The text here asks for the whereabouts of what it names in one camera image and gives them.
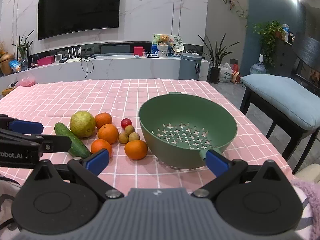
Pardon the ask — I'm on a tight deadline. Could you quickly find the brown longan top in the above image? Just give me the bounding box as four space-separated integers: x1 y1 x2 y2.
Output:
124 125 135 135

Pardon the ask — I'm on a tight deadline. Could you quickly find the pink box on console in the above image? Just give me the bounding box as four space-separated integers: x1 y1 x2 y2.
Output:
37 55 55 66

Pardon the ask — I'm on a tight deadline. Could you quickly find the pink checkered tablecloth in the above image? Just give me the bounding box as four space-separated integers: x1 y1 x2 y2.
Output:
1 79 293 193

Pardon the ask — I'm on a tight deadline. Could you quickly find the brown longan right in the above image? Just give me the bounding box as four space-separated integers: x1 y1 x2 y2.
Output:
128 132 140 142

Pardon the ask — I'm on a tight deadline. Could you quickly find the brown longan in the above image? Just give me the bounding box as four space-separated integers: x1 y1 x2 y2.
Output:
128 132 140 142
118 132 129 145
124 125 135 135

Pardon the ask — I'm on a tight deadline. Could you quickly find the white plastic bag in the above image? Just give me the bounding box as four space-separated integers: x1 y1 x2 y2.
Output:
219 62 233 82

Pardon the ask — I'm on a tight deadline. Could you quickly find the grey trash bin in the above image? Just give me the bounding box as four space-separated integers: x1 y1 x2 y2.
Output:
178 53 202 80

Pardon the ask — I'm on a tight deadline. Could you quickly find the orange back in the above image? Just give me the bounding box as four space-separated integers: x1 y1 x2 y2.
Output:
95 113 113 129

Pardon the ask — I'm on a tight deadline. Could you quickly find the red cherry tomato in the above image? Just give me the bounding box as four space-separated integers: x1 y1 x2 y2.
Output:
120 118 132 129

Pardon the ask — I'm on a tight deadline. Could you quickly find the orange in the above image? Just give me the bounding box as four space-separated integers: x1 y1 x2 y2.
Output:
98 124 119 144
95 113 113 129
124 140 148 160
91 139 112 156

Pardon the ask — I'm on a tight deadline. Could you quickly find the pink plastic basket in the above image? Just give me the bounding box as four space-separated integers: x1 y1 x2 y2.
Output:
15 75 36 87

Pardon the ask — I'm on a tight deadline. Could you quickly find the teddy bear toy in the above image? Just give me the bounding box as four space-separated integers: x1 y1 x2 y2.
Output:
157 34 170 45

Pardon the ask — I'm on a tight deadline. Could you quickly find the potted long-leaf plant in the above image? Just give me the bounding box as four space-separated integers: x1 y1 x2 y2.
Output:
199 34 240 84

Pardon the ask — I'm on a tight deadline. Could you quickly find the red box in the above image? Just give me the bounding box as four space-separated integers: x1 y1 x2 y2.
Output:
133 46 144 57

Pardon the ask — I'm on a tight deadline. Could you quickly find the water jug bottle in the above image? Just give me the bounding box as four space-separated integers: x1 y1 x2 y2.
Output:
249 54 267 75

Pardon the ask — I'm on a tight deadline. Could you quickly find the black wall television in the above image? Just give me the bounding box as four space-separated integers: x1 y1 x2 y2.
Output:
37 0 120 40

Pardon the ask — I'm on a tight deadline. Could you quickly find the large green pear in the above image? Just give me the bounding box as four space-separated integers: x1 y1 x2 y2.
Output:
70 111 95 138

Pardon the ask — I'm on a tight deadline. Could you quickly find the white marble tv console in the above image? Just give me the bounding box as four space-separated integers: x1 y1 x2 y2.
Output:
0 55 210 92

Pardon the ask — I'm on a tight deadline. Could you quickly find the brown longan left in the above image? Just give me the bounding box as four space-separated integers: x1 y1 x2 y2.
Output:
118 132 129 145

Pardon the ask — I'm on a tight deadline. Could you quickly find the dark drawer cabinet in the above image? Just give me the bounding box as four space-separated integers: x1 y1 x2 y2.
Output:
273 39 297 77

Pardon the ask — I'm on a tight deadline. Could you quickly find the white wifi router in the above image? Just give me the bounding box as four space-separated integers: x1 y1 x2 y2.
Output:
67 47 81 62

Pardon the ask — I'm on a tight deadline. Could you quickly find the light blue seat cushion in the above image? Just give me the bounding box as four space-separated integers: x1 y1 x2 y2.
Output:
241 74 319 131

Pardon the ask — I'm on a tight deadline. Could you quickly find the leafy plant on cabinet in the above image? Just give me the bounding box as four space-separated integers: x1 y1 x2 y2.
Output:
253 20 285 68

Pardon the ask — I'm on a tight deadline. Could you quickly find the green cucumber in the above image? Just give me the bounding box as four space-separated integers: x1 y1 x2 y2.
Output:
54 122 91 159

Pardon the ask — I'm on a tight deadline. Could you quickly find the potted plant left side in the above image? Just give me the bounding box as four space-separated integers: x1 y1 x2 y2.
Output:
13 29 35 70

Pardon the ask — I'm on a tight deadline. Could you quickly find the green colander bowl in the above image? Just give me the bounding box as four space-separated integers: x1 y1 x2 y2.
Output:
138 92 238 169

